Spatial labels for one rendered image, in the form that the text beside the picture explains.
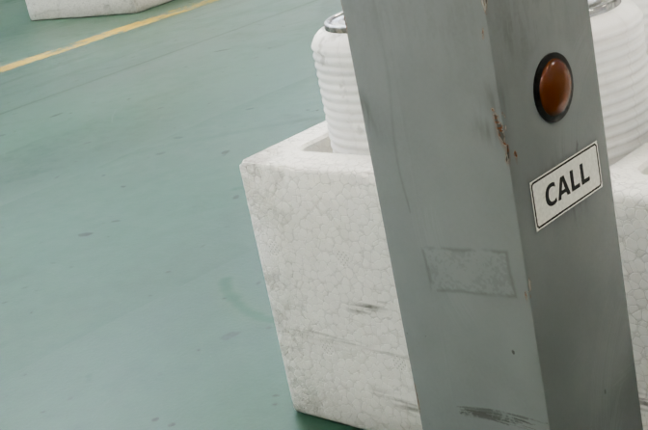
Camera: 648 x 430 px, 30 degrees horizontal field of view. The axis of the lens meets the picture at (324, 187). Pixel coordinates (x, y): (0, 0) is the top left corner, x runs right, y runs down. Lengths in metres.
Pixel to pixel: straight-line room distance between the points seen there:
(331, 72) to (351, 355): 0.18
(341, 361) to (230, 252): 0.39
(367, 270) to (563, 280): 0.24
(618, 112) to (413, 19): 0.22
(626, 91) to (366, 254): 0.18
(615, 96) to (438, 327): 0.19
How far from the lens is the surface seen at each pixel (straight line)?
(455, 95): 0.46
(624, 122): 0.66
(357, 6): 0.48
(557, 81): 0.47
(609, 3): 0.66
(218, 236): 1.19
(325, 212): 0.72
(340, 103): 0.73
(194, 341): 0.97
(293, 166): 0.73
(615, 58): 0.65
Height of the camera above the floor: 0.38
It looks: 17 degrees down
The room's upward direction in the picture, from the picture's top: 12 degrees counter-clockwise
